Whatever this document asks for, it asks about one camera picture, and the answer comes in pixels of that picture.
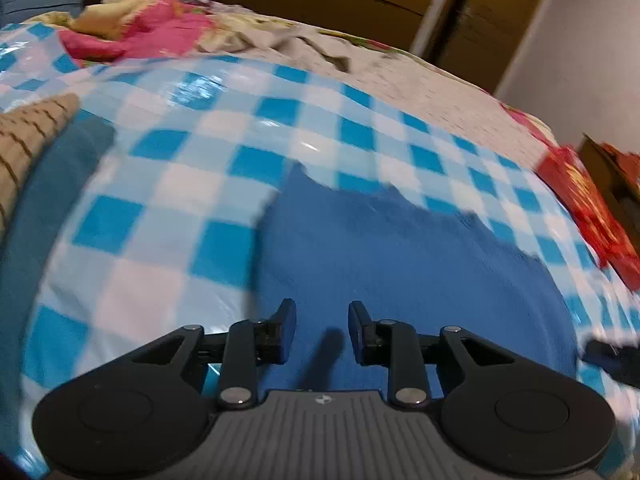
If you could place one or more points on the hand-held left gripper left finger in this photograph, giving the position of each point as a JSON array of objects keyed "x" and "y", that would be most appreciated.
[{"x": 285, "y": 330}]

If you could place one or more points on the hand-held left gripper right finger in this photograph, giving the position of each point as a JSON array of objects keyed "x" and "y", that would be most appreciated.
[{"x": 357, "y": 330}]

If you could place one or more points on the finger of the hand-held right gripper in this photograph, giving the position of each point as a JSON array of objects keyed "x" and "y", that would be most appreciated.
[{"x": 612, "y": 357}]

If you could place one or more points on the blue cloth garment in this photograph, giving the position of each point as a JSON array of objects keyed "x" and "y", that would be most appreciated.
[{"x": 400, "y": 280}]

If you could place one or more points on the red patterned cloth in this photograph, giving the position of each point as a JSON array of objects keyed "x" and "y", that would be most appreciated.
[{"x": 597, "y": 210}]

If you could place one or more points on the dark wooden side table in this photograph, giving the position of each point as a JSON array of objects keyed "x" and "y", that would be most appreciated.
[{"x": 612, "y": 180}]

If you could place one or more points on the blue white checkered sheet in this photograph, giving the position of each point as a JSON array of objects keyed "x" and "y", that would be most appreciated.
[{"x": 210, "y": 160}]

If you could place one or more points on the teal cloth garment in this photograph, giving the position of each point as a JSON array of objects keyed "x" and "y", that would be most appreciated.
[{"x": 35, "y": 240}]

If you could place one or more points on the beige striped knit garment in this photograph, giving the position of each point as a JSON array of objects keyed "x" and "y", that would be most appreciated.
[{"x": 27, "y": 135}]

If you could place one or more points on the pink floral blanket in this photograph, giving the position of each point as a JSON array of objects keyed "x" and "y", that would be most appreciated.
[{"x": 145, "y": 30}]

